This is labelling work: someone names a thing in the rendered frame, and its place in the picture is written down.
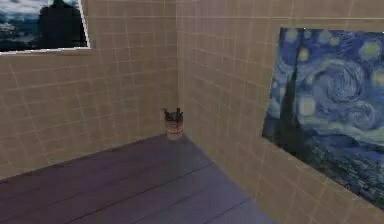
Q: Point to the brown pot with dark sticks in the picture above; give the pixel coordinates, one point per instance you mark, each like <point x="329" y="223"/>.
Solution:
<point x="174" y="126"/>

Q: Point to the blue swirling night sky painting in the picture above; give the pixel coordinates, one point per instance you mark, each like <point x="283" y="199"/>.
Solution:
<point x="333" y="110"/>

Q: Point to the white framed window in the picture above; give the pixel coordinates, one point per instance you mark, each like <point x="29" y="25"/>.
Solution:
<point x="40" y="26"/>

